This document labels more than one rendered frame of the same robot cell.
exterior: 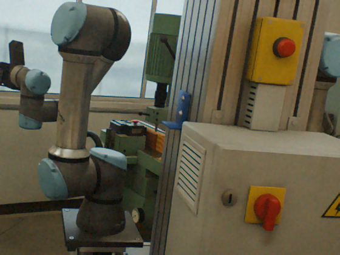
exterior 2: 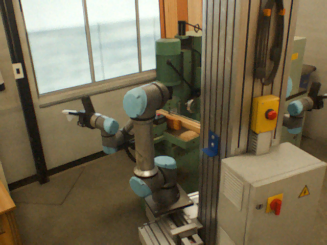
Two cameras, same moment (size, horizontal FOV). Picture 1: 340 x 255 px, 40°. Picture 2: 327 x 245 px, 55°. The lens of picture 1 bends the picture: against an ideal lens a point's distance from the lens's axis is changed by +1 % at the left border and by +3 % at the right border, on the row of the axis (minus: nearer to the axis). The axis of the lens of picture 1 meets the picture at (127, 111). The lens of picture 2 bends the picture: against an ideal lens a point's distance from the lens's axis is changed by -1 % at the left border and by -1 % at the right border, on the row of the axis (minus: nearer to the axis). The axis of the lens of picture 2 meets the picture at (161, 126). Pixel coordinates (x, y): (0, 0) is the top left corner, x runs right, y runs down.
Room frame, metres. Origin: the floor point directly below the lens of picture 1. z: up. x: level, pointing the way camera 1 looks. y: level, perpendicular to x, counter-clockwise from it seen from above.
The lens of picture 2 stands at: (-0.05, 0.28, 1.87)
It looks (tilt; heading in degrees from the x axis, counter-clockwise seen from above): 25 degrees down; 351
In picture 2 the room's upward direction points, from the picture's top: 2 degrees counter-clockwise
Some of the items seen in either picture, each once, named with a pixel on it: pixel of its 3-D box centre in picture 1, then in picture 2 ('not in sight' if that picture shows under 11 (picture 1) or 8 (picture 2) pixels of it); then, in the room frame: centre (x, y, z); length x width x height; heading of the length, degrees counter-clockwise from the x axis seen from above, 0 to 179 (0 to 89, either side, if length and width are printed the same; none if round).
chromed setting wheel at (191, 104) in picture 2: not in sight; (193, 105); (2.09, -0.32, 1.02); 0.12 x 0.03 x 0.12; 121
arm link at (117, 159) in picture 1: (104, 171); (164, 170); (1.31, 0.05, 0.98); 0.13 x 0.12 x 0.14; 129
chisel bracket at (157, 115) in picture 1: (161, 116); (171, 104); (2.14, -0.17, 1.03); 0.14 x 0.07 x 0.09; 121
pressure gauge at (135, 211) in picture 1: (138, 217); not in sight; (1.80, -0.10, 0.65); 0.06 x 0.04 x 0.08; 31
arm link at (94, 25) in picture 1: (75, 104); (144, 143); (1.23, 0.15, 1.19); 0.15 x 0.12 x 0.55; 129
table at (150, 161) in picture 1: (139, 150); (162, 129); (2.04, -0.08, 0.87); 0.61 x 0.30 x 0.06; 31
